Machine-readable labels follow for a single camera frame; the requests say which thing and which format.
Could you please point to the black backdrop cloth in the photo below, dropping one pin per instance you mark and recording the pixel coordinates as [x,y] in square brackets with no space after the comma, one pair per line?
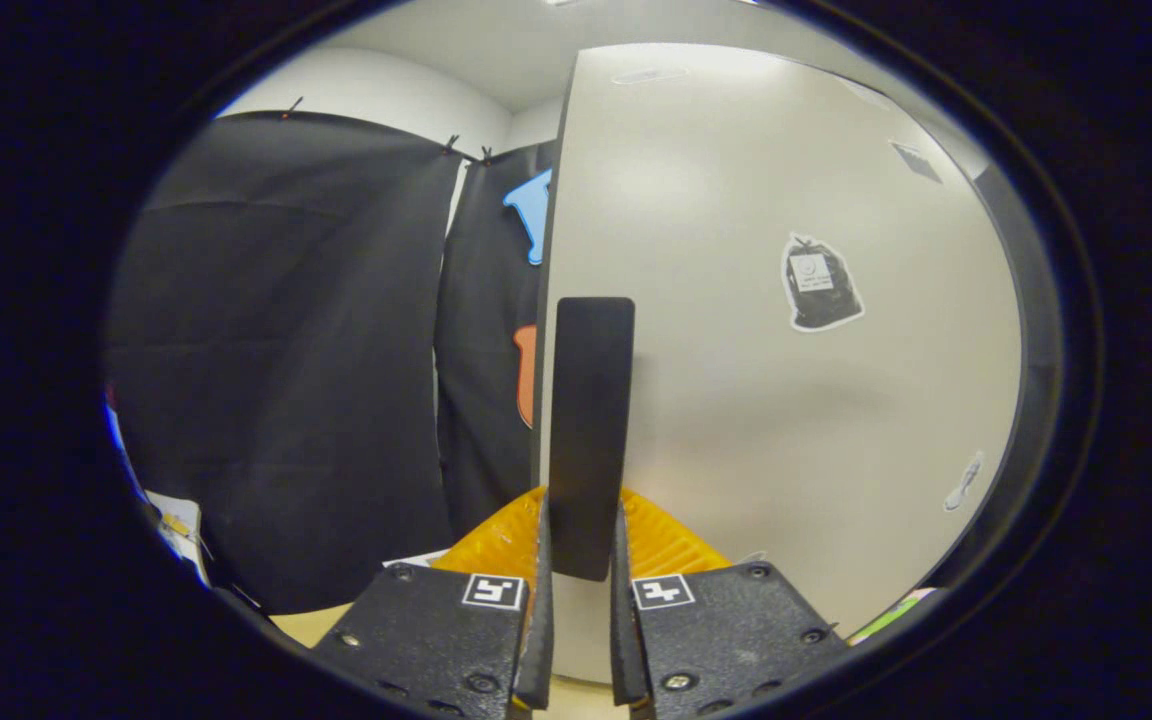
[286,380]

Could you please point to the pink and green plush toy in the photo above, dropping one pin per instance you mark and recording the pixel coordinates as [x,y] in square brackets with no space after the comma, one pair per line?
[886,615]

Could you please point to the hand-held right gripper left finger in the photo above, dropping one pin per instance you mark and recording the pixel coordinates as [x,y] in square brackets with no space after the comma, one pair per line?
[436,640]

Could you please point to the grey cabinet door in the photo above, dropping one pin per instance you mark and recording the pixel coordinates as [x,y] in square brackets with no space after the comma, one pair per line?
[736,420]

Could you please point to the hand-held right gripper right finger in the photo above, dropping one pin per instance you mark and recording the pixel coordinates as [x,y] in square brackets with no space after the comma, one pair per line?
[726,635]

